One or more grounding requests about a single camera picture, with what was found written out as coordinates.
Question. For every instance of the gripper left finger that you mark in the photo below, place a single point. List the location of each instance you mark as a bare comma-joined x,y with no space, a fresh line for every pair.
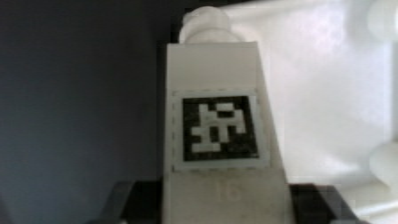
132,205

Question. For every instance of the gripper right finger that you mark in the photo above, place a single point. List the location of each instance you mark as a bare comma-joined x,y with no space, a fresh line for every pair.
321,206

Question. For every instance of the white table leg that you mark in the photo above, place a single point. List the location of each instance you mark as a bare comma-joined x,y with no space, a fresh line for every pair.
225,177

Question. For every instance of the white square table top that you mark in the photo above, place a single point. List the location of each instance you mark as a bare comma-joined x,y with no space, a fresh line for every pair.
329,50

